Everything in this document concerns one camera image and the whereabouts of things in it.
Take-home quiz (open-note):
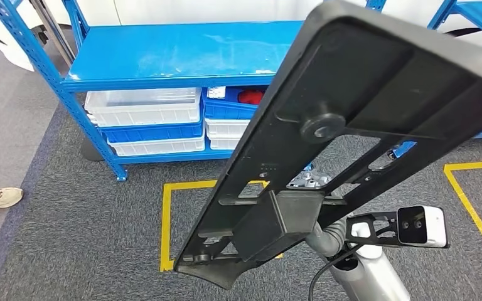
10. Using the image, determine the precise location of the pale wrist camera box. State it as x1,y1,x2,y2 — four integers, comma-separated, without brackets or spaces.
397,205,450,250

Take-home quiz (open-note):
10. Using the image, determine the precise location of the black camera cable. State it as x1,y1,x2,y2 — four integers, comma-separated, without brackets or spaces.
308,243,365,301

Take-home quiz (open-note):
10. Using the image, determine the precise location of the white label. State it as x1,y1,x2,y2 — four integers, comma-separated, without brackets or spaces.
206,86,227,100

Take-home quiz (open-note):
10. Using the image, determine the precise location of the long black plastic part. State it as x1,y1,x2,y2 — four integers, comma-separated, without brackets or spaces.
173,0,482,290

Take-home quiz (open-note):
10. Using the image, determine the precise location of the white car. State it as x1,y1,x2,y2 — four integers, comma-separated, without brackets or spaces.
0,0,482,72

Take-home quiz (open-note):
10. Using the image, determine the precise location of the red item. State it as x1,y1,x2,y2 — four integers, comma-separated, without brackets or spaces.
237,89,266,106

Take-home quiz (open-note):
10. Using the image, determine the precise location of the yellow floor tape square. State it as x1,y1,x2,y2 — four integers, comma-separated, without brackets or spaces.
443,159,482,242
159,179,284,273

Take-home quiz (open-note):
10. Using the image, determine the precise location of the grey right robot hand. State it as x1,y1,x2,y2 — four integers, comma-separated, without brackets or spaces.
286,168,341,258

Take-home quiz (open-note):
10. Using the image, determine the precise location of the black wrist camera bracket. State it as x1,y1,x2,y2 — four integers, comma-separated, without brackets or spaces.
345,211,400,246

